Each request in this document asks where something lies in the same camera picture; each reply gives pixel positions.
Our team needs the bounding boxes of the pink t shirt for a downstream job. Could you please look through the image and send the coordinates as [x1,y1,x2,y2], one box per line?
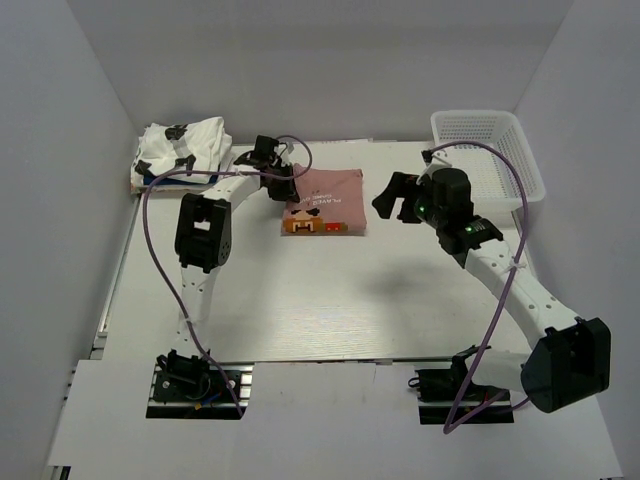
[281,169,367,236]

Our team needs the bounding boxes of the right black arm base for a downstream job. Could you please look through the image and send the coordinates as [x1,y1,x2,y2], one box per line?
[412,349,516,426]

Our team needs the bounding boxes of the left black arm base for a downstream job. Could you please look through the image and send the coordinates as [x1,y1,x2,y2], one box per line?
[146,350,252,420]

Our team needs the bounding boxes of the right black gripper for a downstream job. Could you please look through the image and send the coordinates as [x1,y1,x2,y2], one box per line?
[372,172,446,230]

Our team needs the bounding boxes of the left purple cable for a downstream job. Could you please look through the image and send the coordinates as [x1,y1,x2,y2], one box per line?
[141,134,314,416]

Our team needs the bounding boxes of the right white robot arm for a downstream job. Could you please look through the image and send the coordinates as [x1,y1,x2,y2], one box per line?
[372,168,611,413]

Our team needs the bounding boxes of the white plastic basket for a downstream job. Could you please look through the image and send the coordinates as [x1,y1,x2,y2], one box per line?
[430,110,546,213]

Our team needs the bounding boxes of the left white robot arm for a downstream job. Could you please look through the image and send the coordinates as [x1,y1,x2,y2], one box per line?
[174,135,299,358]

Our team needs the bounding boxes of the white printed folded t shirt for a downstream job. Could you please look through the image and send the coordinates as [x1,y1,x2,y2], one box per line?
[130,116,233,188]

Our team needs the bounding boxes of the blue folded t shirt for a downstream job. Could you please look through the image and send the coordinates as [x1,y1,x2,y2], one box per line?
[130,173,217,194]

